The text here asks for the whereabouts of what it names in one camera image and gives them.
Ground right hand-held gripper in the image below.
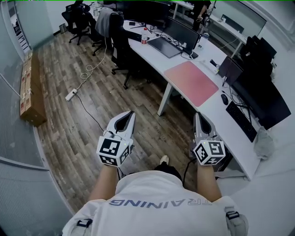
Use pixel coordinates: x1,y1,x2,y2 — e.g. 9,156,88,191
189,112,226,166

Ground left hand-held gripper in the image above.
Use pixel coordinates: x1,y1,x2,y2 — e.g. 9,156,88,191
95,111,136,167

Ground pink desk mat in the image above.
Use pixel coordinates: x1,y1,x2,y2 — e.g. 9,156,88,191
163,60,219,107

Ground person's right forearm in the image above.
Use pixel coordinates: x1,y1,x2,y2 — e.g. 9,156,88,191
195,164,223,201

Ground person's left forearm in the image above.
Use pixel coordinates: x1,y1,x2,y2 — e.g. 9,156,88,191
88,164,124,203

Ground black keyboard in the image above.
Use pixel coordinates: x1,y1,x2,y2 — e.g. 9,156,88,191
225,101,258,143

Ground white desk leg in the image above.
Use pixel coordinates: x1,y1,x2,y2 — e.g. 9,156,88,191
157,82,173,116

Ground person's black shorts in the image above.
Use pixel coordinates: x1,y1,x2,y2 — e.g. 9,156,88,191
153,161,184,185

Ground white floor power strip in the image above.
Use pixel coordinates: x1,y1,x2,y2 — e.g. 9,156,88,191
65,88,78,102

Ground white desk power strip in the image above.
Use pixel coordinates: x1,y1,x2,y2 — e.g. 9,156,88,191
200,59,219,75

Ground translucent plastic bag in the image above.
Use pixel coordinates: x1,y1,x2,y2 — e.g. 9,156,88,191
254,126,276,161

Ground black office chair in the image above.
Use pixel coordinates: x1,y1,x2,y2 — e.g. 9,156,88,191
92,10,153,90
61,1,93,46
243,35,277,78

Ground clear water bottle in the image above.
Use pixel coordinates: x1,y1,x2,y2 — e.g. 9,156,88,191
201,32,210,48

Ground stack of cardboard boxes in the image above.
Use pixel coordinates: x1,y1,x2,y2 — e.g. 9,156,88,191
19,52,48,128

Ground person's white shirt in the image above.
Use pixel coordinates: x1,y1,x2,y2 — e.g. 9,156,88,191
61,170,249,236

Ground small dark monitor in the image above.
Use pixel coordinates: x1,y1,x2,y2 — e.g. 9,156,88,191
220,14,245,34

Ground black floor cable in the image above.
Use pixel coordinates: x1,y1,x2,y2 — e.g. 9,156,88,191
75,93,106,133

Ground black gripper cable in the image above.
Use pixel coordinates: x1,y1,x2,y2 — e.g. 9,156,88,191
183,158,197,188

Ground white floor cable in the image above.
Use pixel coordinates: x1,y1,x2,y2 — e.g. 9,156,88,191
75,34,108,93

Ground person's grey harness strap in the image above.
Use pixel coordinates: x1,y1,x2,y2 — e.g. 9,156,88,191
224,204,249,236
76,218,93,236

